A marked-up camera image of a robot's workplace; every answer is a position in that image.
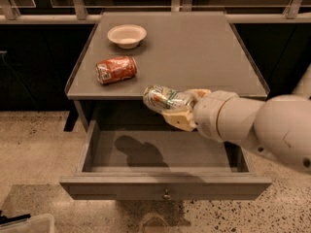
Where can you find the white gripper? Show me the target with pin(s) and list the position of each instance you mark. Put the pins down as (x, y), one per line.
(208, 114)

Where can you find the silver green 7up can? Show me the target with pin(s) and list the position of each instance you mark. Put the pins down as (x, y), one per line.
(159, 98)

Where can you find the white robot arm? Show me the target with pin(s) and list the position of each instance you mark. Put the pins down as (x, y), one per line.
(278, 129)

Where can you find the grey cabinet with top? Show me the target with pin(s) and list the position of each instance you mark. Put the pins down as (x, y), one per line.
(182, 50)

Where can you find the orange soda can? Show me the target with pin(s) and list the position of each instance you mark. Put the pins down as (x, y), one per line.
(116, 69)

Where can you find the open grey top drawer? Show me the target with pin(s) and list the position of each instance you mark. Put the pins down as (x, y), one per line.
(121, 162)

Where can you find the brass drawer knob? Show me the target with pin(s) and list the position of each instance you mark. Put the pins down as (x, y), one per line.
(166, 195)

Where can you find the white paper bowl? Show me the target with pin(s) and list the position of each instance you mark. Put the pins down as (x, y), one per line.
(127, 36)

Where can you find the clear plastic bin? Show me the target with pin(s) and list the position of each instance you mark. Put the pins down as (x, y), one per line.
(36, 224)

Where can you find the black object on bin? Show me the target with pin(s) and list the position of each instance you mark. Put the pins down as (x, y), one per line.
(6, 220)

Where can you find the metal window frame railing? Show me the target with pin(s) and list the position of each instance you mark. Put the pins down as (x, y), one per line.
(90, 11)

